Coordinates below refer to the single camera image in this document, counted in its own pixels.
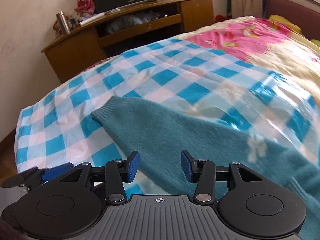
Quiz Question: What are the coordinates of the teal knit sweater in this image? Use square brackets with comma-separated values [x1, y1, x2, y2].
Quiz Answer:
[91, 96, 319, 239]

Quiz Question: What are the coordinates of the blue checkered plastic sheet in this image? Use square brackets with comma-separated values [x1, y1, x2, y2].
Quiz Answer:
[15, 38, 319, 172]

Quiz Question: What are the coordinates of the wooden TV cabinet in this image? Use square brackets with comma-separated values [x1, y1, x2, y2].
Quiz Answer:
[42, 0, 214, 82]

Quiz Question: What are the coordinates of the floral pink cream quilt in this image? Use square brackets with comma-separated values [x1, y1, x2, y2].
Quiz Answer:
[182, 16, 319, 102]

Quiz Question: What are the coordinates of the yellow green pillow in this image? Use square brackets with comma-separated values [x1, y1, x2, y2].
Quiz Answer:
[268, 15, 302, 34]

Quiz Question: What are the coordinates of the maroon bed headboard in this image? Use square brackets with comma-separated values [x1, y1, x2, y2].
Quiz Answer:
[265, 0, 319, 40]

